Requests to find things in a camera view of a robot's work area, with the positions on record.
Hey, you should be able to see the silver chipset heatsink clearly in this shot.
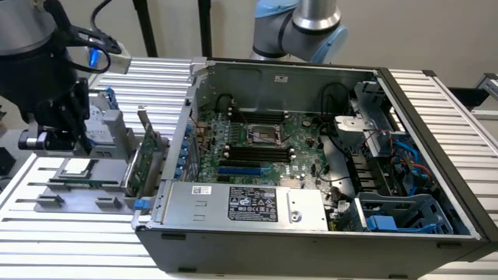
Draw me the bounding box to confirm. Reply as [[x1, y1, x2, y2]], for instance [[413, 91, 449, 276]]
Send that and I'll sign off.
[[276, 178, 305, 190]]

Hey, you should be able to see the black camera cable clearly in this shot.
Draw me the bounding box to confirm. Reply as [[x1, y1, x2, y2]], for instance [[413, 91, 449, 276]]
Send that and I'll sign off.
[[42, 0, 123, 74]]

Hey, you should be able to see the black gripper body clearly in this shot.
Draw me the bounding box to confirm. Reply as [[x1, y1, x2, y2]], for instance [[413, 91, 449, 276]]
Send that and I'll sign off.
[[0, 48, 80, 124]]

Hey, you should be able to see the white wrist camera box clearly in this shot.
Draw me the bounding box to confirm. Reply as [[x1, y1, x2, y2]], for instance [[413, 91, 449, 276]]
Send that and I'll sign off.
[[104, 43, 134, 75]]

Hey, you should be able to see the black open PC case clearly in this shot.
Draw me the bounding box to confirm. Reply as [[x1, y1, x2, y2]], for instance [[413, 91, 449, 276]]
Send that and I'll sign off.
[[131, 57, 491, 275]]

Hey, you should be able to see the black power supply label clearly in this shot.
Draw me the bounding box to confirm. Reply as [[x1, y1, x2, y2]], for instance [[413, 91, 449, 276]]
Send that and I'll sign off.
[[228, 186, 279, 222]]

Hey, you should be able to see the silver hard disk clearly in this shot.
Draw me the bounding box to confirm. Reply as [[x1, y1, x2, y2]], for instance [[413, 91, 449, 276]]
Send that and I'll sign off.
[[83, 90, 118, 146]]

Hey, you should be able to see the green motherboard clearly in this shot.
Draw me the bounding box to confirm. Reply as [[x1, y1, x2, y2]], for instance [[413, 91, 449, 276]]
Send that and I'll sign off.
[[194, 110, 333, 190]]

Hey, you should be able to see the blue expansion slot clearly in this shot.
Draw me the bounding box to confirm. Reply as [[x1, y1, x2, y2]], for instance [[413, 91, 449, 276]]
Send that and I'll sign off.
[[216, 166, 262, 176]]

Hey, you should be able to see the silver CPU chip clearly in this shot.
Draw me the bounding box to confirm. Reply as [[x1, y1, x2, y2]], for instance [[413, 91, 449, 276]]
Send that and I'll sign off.
[[63, 159, 92, 176]]

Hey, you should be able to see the long black expansion slot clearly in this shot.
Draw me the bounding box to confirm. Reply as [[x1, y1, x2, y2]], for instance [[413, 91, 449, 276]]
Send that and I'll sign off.
[[219, 159, 262, 169]]

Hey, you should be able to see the red wire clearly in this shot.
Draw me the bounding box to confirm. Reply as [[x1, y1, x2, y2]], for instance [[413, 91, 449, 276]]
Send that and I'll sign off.
[[411, 163, 435, 188]]

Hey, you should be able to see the blue grey drive cage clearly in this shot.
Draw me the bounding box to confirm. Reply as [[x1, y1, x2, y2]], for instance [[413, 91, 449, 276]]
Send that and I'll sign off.
[[355, 191, 455, 235]]

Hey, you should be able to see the blue plastic connector block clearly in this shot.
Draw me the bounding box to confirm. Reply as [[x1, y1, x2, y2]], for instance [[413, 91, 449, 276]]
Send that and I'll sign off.
[[367, 215, 398, 233]]

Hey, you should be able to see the aluminium frame profile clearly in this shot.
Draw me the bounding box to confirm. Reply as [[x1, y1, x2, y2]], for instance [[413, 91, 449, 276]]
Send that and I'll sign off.
[[471, 72, 498, 112]]

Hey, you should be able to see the silver power supply unit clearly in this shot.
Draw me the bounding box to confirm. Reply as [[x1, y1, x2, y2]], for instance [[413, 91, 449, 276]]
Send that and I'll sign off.
[[160, 181, 331, 233]]

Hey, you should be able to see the CPU socket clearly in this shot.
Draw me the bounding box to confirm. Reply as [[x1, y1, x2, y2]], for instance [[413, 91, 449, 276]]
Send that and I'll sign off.
[[243, 123, 289, 145]]

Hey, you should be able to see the small black cable loop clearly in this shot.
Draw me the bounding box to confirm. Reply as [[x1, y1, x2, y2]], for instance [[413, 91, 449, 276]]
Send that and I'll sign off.
[[216, 93, 235, 111]]

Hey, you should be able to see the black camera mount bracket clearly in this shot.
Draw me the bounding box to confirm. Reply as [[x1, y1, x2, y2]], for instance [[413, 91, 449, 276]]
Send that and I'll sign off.
[[72, 25, 123, 58]]

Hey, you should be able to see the green graphics card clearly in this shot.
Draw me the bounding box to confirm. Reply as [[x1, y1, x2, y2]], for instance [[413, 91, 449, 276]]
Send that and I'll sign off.
[[123, 106, 166, 200]]

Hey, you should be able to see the grey parts rack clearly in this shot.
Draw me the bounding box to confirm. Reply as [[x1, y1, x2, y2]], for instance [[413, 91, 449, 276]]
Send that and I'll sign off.
[[32, 109, 172, 216]]

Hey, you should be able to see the blue wire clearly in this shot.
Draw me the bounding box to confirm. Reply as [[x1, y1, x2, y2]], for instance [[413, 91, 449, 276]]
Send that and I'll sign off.
[[391, 139, 422, 165]]

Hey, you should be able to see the silver metal disk bay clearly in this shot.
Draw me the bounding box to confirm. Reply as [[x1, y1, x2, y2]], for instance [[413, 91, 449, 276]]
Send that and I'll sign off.
[[333, 80, 406, 156]]

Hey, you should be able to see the large black cable loop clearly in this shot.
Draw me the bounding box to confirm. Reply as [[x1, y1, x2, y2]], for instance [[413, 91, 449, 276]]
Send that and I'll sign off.
[[321, 82, 351, 118]]

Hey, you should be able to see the black stand pole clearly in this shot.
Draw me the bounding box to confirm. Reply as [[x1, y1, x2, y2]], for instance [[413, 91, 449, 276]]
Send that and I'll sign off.
[[196, 0, 214, 58], [131, 0, 159, 58]]

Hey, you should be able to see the black box beside table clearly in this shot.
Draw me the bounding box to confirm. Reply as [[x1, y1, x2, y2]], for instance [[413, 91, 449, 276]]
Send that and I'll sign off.
[[0, 147, 17, 176]]

